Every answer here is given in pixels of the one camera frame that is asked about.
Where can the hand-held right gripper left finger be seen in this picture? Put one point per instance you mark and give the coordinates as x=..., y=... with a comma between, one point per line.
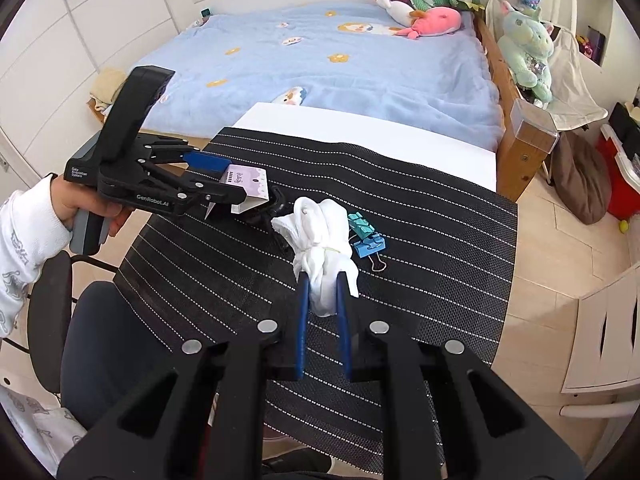
x=301, y=320

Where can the red cooler box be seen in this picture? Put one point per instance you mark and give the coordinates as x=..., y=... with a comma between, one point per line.
x=617, y=175

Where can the white drawer cabinet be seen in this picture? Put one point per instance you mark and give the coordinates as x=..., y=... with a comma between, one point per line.
x=600, y=340

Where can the wooden bed frame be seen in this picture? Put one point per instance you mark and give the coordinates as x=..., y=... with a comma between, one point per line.
x=520, y=170

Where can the black socks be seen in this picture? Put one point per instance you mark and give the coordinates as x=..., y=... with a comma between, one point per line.
x=279, y=205

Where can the teal binder clip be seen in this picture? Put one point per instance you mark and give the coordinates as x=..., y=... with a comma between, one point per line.
x=361, y=225

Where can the blue binder clip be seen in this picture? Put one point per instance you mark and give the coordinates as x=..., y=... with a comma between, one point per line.
x=369, y=247

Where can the white seal plush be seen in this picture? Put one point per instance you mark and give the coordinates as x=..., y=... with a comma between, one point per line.
x=397, y=10

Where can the pink whale plush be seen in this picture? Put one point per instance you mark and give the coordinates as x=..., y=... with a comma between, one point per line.
x=435, y=22

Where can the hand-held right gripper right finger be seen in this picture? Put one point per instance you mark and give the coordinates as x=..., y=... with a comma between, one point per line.
x=342, y=320

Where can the brown bean bag cushion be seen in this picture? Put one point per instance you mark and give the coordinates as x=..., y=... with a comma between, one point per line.
x=582, y=180

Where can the person's white printed top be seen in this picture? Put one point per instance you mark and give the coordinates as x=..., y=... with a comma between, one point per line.
x=45, y=430

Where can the black storage bags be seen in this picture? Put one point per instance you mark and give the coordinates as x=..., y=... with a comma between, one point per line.
x=625, y=120

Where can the dark purple box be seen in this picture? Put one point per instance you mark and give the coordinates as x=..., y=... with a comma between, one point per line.
x=597, y=45

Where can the clear plastic corner guard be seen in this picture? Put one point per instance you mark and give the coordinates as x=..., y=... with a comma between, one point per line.
x=532, y=125

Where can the white cloth bundle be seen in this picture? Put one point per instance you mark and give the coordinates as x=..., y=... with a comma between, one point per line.
x=325, y=240

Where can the person's left forearm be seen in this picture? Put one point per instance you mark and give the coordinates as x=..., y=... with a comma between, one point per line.
x=25, y=260

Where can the beige folded cloth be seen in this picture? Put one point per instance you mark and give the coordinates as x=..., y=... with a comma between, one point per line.
x=107, y=87

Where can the bed with blue blanket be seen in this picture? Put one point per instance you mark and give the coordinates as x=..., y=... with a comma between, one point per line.
x=400, y=75

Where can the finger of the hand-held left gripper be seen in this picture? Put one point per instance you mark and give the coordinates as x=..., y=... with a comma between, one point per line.
x=207, y=161
x=210, y=191

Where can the white wardrobe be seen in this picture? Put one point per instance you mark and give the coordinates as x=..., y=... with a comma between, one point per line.
x=75, y=35

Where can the large teal unicorn plush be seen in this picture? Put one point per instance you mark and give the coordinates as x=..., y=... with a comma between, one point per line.
x=525, y=45

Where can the white frame cloth hamper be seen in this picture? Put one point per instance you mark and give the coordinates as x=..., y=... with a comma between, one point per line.
x=575, y=85

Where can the black metal frame chair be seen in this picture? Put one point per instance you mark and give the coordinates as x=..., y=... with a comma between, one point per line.
x=47, y=320

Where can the black striped mat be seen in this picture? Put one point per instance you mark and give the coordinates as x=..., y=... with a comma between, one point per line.
x=425, y=260

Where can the person's left hand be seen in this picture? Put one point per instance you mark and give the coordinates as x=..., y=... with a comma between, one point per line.
x=67, y=197

